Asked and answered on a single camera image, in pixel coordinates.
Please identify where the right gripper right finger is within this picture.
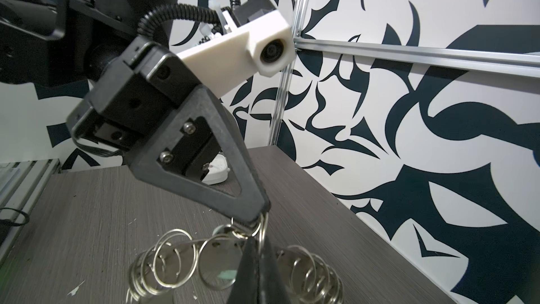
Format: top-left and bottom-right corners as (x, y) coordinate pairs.
(259, 240), (291, 304)

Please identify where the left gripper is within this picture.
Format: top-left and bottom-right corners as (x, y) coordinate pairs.
(66, 36), (270, 225)

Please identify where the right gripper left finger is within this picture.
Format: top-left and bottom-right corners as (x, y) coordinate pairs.
(226, 238), (261, 304)

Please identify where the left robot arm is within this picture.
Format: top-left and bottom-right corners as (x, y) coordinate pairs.
(1, 0), (288, 226)

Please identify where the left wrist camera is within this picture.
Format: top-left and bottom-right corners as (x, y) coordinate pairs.
(177, 0), (296, 98)

